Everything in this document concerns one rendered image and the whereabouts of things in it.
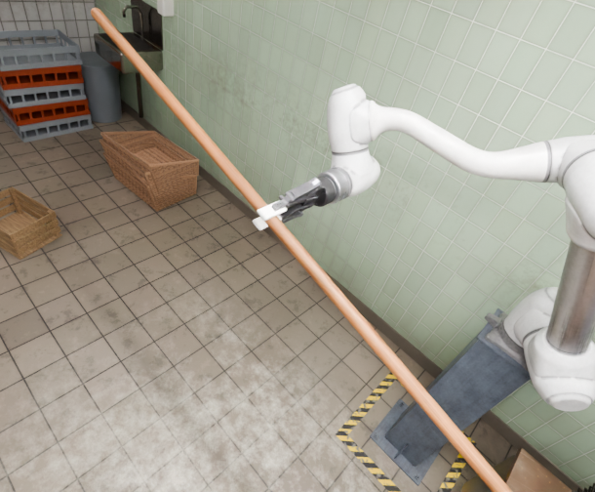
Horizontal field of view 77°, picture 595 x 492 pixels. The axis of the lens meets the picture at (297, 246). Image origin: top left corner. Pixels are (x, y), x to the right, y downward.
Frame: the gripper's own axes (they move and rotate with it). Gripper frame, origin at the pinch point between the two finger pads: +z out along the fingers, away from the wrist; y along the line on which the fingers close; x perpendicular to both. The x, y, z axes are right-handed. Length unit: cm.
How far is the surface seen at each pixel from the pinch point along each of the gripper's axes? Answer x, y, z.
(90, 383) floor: 31, 160, 35
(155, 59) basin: 229, 125, -115
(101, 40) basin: 260, 128, -87
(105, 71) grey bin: 279, 170, -98
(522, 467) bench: -116, 64, -67
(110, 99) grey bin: 274, 196, -100
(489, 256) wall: -49, 43, -123
